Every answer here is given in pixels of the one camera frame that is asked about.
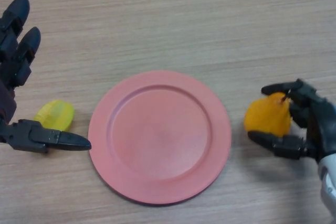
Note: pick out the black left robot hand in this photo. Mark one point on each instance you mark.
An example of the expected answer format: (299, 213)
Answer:
(8, 98)

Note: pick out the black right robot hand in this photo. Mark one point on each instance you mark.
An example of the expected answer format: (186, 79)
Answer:
(319, 119)

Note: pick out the yellow orange pear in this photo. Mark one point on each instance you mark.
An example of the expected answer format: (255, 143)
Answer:
(267, 116)

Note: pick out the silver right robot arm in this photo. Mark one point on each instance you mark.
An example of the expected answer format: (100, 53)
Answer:
(328, 176)

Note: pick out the pink round plate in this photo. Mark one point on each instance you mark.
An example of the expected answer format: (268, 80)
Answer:
(160, 140)

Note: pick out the yellow starfruit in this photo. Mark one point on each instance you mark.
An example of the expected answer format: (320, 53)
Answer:
(56, 113)

